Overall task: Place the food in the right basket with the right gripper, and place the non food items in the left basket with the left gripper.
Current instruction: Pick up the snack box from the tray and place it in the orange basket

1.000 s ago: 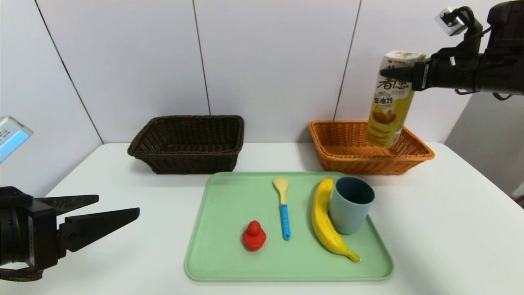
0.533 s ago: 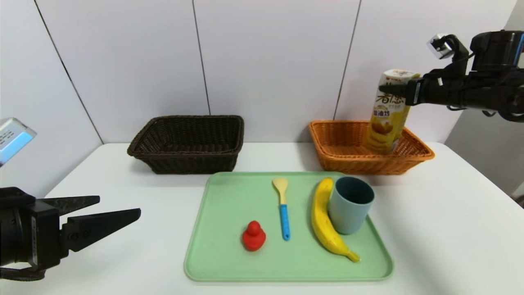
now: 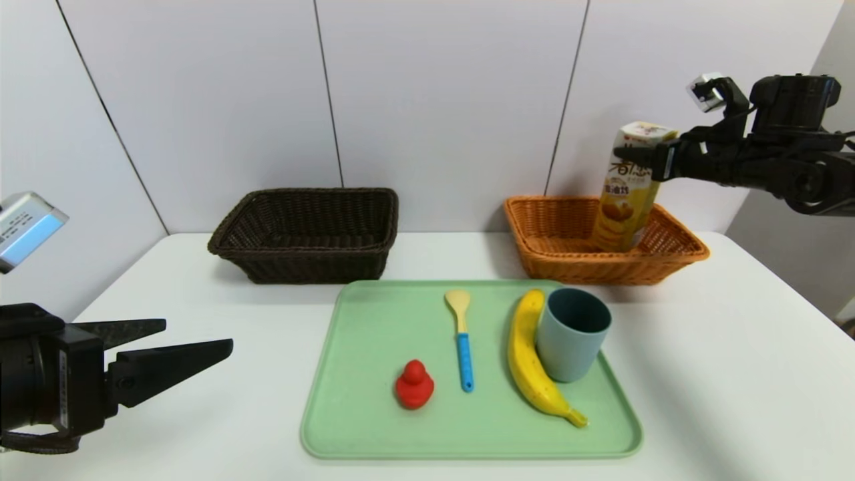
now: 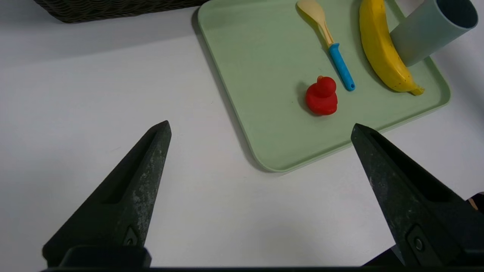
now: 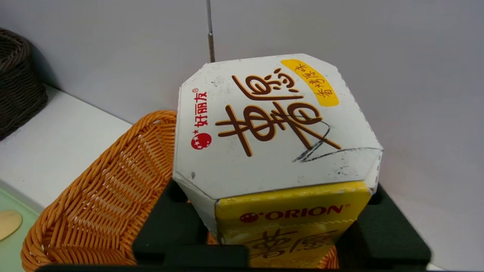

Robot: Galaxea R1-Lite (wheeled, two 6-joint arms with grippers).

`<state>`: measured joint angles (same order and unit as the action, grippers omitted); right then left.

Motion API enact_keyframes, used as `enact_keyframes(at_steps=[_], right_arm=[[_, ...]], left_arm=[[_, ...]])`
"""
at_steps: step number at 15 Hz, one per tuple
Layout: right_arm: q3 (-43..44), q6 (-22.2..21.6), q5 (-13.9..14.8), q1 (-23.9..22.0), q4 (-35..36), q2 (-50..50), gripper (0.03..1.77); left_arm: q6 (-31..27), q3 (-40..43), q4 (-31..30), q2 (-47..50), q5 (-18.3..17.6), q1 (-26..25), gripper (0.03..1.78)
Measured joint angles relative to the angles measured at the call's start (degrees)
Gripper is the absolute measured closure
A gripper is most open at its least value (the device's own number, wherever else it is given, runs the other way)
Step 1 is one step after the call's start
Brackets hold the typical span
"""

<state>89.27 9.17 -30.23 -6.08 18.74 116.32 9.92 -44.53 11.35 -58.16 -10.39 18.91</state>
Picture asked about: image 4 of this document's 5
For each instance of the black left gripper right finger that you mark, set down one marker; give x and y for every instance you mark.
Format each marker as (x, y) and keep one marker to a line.
(416, 211)

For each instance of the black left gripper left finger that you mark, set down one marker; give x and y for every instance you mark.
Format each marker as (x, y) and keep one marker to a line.
(128, 204)

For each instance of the red rubber duck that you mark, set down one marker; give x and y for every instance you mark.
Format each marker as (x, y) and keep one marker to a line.
(322, 99)

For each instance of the dark brown wicker basket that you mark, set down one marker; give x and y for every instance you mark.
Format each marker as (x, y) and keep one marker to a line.
(113, 9)

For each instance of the yellow banana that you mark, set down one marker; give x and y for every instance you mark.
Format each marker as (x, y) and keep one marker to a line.
(382, 53)

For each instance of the light green plastic tray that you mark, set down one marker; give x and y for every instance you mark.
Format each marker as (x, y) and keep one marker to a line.
(272, 124)

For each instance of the grey blue plastic cup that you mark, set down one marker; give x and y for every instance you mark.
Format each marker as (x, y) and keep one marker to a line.
(423, 37)

